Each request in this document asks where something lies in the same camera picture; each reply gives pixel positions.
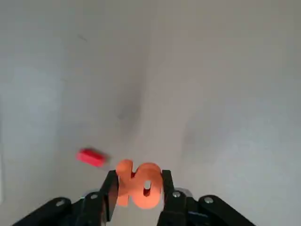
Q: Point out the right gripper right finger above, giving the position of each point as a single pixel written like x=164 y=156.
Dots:
x=178 y=212

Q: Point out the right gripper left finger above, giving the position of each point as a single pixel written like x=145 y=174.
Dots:
x=94 y=212

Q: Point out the orange number ten piece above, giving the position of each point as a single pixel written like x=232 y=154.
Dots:
x=150 y=203

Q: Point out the small red block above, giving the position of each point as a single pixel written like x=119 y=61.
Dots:
x=90 y=158

